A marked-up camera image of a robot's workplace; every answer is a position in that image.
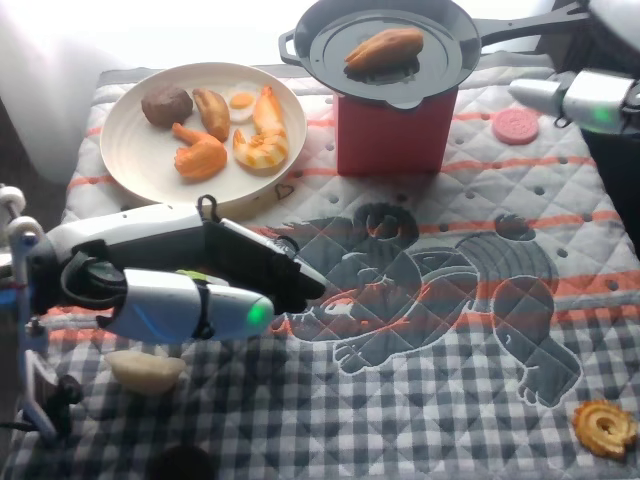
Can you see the brown toy meat patty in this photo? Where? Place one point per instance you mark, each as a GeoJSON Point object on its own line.
{"type": "Point", "coordinates": [166, 104]}

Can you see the orange toy sweet potato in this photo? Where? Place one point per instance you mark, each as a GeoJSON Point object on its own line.
{"type": "Point", "coordinates": [385, 47]}

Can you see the orange toy chicken wing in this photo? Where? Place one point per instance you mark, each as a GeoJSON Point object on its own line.
{"type": "Point", "coordinates": [201, 155]}

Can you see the green round disc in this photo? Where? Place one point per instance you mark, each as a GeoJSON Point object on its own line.
{"type": "Point", "coordinates": [192, 273]}

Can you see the black frying pan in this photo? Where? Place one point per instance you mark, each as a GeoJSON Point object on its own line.
{"type": "Point", "coordinates": [450, 40]}

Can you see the grey quilt with bear print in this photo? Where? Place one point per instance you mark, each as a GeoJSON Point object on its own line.
{"type": "Point", "coordinates": [300, 410]}

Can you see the pink round disc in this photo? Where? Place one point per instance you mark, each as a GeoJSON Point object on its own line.
{"type": "Point", "coordinates": [516, 126]}

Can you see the cream round plate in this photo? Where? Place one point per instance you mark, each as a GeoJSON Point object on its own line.
{"type": "Point", "coordinates": [130, 140]}

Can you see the orange toy shrimp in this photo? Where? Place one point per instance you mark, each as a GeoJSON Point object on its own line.
{"type": "Point", "coordinates": [269, 130]}

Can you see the yellow swirl cookie toy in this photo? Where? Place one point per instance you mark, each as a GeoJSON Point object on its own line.
{"type": "Point", "coordinates": [602, 427]}

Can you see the white toy dumpling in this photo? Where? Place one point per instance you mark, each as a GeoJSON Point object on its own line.
{"type": "Point", "coordinates": [145, 372]}

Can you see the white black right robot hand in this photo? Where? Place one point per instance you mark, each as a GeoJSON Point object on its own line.
{"type": "Point", "coordinates": [595, 97]}

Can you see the red cube box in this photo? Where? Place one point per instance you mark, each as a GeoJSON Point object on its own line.
{"type": "Point", "coordinates": [395, 140]}

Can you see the brown toy bread roll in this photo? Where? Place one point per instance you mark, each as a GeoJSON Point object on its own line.
{"type": "Point", "coordinates": [212, 112]}

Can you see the dark brown round object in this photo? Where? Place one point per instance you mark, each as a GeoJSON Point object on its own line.
{"type": "Point", "coordinates": [185, 465]}

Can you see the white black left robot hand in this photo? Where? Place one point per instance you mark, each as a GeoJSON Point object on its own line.
{"type": "Point", "coordinates": [140, 225]}

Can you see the toy fried egg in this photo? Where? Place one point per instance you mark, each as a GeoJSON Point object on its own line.
{"type": "Point", "coordinates": [241, 106]}

